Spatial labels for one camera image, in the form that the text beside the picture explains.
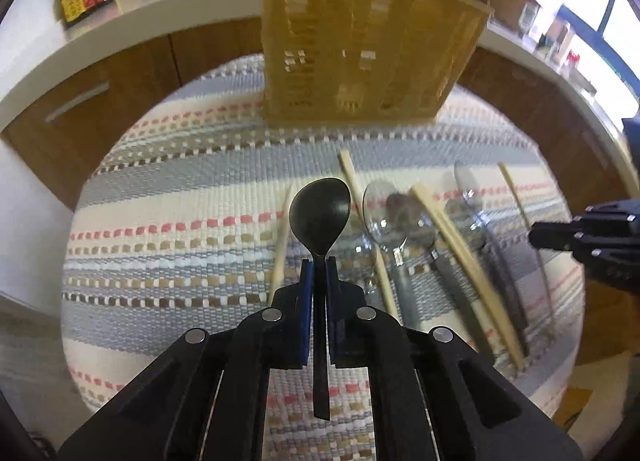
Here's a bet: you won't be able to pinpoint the black spoon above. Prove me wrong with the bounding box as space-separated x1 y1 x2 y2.
289 177 352 419

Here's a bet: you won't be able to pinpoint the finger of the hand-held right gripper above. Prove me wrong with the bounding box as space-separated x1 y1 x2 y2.
528 222 640 287
572 200 640 242

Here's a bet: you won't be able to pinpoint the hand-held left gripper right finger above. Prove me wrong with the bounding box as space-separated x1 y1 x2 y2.
326 257 583 461

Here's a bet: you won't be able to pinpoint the wooden kitchen base cabinets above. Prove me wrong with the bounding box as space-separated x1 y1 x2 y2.
0 16 626 212

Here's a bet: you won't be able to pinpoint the dark handled metal spoon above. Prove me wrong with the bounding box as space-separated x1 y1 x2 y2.
415 221 496 357

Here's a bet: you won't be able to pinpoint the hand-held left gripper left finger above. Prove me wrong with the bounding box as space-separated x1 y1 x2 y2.
57 259 315 461

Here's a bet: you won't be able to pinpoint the wooden chopstick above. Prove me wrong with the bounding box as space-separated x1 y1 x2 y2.
411 184 526 372
338 150 401 322
498 162 555 337
268 186 292 304

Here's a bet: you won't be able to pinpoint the yellow plastic utensil basket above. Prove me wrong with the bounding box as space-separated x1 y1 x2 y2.
257 0 491 126

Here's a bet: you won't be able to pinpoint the grey handled metal spoon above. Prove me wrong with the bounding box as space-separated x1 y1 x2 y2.
387 193 421 329

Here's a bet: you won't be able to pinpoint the striped woven mat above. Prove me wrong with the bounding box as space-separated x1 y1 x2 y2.
60 53 586 461

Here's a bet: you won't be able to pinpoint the clear plastic spoon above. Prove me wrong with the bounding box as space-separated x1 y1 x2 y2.
445 198 531 342

